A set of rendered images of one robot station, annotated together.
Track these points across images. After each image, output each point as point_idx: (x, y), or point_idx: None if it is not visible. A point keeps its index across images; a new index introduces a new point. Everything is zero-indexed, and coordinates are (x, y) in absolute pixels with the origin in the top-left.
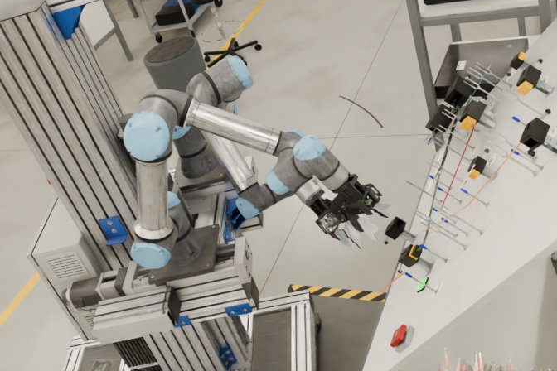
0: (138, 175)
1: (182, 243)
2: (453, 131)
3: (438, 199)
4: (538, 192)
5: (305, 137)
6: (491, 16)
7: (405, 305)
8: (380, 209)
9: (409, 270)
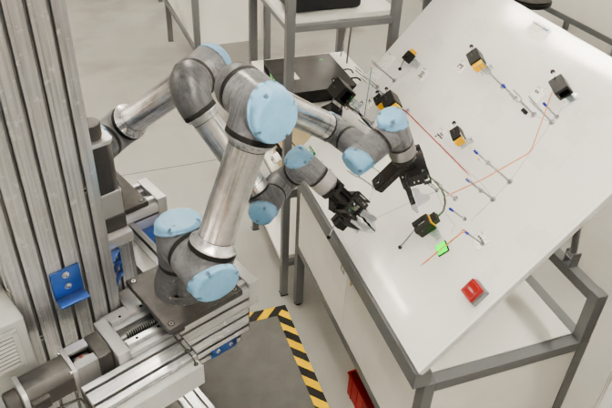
0: (235, 169)
1: None
2: None
3: (372, 185)
4: (576, 131)
5: (387, 109)
6: (357, 23)
7: (424, 273)
8: None
9: (386, 249)
